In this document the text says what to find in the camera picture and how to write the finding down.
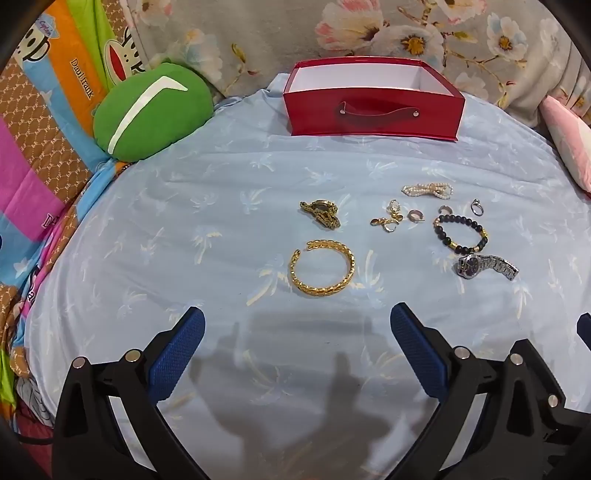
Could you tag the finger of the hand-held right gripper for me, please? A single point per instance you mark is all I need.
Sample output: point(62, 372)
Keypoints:
point(585, 330)

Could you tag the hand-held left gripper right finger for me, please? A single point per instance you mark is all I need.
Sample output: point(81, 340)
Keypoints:
point(418, 350)

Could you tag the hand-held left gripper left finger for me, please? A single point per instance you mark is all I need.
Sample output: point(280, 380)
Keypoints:
point(180, 350)

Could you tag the gold braided bangle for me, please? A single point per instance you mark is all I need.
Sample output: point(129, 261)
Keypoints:
point(347, 270)

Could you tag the silver metal watch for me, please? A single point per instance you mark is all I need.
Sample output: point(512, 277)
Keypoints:
point(485, 266)

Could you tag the gold hook earring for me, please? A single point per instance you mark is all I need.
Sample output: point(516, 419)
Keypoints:
point(385, 224)

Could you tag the gold watch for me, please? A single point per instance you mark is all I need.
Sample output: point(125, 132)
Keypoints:
point(321, 212)

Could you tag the red cardboard box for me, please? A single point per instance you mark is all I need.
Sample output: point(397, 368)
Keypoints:
point(323, 120)

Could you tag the rose gold hoop earring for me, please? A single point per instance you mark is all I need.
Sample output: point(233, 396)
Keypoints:
point(415, 216)

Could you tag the pink pillow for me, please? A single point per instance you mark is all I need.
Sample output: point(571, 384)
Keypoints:
point(572, 138)

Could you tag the green round pillow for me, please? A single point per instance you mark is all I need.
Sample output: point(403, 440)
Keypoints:
point(171, 115)

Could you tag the colourful cartoon bed sheet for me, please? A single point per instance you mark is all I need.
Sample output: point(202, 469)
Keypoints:
point(69, 46)

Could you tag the grey floral blanket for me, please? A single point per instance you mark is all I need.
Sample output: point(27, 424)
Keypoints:
point(258, 32)

